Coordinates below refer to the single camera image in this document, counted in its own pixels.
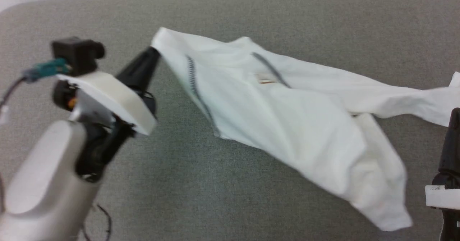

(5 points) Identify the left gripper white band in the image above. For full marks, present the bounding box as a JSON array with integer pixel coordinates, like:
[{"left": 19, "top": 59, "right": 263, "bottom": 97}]
[{"left": 53, "top": 47, "right": 161, "bottom": 141}]

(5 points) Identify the teal connector with grey cable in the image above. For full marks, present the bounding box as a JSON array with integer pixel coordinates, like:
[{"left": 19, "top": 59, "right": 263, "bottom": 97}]
[{"left": 0, "top": 58, "right": 71, "bottom": 124}]

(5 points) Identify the white t-shirt garment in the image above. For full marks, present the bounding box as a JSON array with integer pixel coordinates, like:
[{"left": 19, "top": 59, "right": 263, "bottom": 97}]
[{"left": 150, "top": 27, "right": 460, "bottom": 232}]

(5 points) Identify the thin black cable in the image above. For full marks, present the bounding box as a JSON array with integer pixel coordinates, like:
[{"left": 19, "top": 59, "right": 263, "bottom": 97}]
[{"left": 81, "top": 203, "right": 112, "bottom": 241}]

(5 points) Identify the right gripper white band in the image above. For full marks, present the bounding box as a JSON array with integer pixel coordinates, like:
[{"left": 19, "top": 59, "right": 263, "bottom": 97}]
[{"left": 425, "top": 108, "right": 460, "bottom": 241}]

